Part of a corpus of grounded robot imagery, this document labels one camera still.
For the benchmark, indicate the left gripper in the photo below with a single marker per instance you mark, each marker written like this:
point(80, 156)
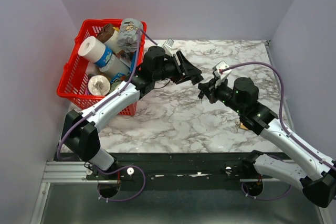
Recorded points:
point(188, 68)

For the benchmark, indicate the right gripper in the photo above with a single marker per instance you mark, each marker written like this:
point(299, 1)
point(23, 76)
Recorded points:
point(210, 89)

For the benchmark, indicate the brass padlock with keys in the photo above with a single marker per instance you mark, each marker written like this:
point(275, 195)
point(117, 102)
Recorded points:
point(241, 126)

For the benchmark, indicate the black key bunch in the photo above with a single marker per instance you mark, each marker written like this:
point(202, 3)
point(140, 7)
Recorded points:
point(200, 96)

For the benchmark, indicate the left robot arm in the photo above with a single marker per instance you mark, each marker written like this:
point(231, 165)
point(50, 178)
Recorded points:
point(80, 131)

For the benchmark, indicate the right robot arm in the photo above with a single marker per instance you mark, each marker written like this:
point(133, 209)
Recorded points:
point(315, 177)

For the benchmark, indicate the white blue labelled bottle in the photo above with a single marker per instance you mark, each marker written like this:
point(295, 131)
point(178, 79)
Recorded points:
point(111, 65)

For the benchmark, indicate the silver foil wrapped roll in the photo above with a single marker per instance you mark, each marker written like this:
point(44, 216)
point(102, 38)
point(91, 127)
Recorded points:
point(99, 85)

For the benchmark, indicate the brown chocolate wrapped item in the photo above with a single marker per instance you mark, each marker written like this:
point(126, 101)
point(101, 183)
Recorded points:
point(105, 33)

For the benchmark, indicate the white toilet paper roll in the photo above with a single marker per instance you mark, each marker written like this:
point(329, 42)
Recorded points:
point(91, 49)

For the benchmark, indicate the red plastic basket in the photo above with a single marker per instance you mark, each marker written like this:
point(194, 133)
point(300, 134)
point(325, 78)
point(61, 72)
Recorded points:
point(73, 84)

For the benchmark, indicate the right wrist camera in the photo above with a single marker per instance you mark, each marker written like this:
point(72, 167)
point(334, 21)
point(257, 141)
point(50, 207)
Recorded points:
point(221, 73)

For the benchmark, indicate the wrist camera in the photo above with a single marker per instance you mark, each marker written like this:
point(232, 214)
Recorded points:
point(167, 46)
point(221, 73)

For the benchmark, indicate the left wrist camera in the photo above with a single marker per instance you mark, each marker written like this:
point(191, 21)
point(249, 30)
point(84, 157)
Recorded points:
point(167, 46)

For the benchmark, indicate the black mounting rail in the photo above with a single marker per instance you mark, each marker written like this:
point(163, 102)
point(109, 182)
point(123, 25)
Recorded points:
point(181, 171)

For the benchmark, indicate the metal table frame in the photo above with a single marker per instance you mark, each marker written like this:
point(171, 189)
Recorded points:
point(66, 196)

